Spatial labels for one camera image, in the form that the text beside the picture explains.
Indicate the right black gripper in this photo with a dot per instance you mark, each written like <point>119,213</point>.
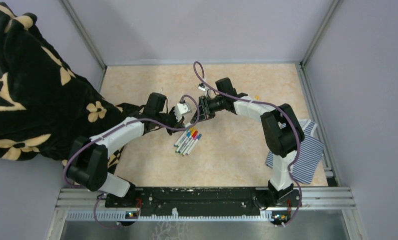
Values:
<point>206,112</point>

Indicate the orange cap white marker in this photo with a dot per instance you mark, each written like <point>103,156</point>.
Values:
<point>185,139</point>

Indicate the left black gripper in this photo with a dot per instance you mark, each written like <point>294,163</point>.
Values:
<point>175,124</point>

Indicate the black floral blanket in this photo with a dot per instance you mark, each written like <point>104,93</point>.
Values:
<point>44,105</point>

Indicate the blue cap white marker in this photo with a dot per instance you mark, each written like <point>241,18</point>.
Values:
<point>193,144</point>

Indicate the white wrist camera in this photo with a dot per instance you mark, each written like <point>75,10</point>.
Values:
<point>202,87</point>
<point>181,109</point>

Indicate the blue striped cloth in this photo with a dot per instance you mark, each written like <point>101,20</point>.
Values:
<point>311,153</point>

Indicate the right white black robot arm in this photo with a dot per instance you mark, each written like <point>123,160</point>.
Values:
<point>282,131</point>

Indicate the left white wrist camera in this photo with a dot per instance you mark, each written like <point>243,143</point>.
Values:
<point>181,109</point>

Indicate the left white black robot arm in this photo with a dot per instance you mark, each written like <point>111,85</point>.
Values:
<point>89,156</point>

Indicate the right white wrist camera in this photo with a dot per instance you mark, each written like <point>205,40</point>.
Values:
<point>202,87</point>

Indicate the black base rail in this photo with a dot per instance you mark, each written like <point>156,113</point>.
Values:
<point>207,204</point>

